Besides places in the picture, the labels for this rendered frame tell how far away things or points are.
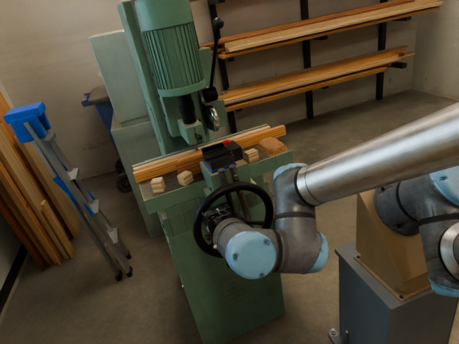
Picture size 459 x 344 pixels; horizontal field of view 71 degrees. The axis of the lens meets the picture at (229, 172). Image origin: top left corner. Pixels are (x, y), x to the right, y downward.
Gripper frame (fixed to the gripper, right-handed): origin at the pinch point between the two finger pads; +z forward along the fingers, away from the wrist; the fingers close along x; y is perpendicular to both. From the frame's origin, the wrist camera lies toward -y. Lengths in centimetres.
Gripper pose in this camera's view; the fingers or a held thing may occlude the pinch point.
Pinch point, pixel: (214, 224)
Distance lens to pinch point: 98.2
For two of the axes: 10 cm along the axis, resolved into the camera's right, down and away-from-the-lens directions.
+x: -9.2, 3.2, -2.4
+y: -2.9, -9.5, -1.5
